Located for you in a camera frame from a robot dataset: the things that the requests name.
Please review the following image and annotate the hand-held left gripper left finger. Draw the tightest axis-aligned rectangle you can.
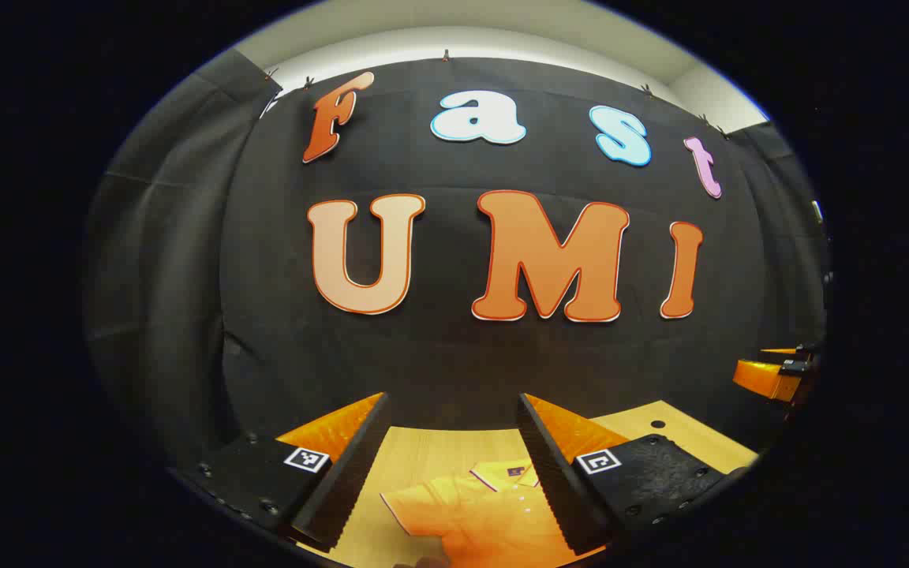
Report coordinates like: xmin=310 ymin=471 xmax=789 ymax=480
xmin=178 ymin=392 xmax=390 ymax=553

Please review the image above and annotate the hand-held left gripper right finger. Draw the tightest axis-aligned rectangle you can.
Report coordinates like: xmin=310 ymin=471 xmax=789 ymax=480
xmin=516 ymin=393 xmax=747 ymax=557

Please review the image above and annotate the orange T-shirt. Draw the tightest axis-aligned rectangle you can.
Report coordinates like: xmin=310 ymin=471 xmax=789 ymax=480
xmin=380 ymin=459 xmax=605 ymax=568

